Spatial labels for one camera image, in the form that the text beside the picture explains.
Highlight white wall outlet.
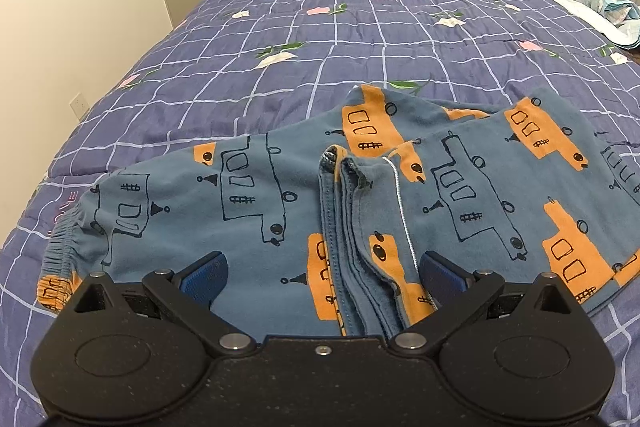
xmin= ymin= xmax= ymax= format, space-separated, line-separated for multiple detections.
xmin=70 ymin=92 xmax=90 ymax=121

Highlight blue orange patterned pants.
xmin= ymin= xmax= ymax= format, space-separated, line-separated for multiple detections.
xmin=36 ymin=84 xmax=639 ymax=338

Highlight purple checked floral quilt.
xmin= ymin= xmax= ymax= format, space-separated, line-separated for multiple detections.
xmin=1 ymin=0 xmax=639 ymax=426

